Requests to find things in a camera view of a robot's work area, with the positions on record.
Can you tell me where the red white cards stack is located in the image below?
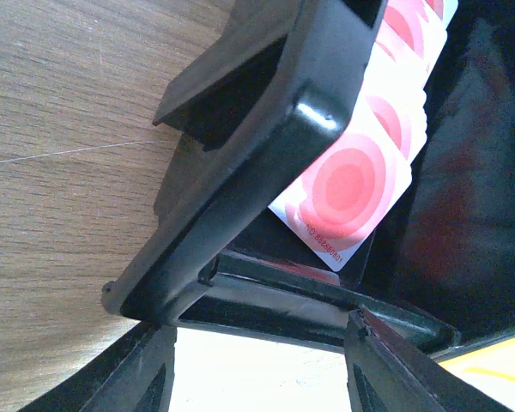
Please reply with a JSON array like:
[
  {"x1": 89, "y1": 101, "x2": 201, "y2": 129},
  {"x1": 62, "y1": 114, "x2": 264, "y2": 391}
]
[{"x1": 269, "y1": 1, "x2": 458, "y2": 272}]

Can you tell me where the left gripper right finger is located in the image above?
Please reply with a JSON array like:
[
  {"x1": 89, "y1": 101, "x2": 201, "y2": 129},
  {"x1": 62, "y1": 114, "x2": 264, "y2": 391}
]
[{"x1": 344, "y1": 307, "x2": 509, "y2": 411}]

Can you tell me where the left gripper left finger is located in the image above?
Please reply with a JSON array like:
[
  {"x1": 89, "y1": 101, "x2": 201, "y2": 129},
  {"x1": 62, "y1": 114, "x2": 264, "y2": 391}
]
[{"x1": 21, "y1": 322, "x2": 177, "y2": 411}]

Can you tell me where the orange middle card bin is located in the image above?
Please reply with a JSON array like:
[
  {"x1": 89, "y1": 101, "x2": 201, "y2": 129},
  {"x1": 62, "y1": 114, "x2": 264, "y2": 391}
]
[{"x1": 440, "y1": 337, "x2": 515, "y2": 411}]

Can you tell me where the black left card bin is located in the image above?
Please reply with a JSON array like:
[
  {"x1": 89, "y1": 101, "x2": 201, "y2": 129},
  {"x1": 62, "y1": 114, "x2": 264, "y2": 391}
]
[{"x1": 101, "y1": 1, "x2": 515, "y2": 355}]

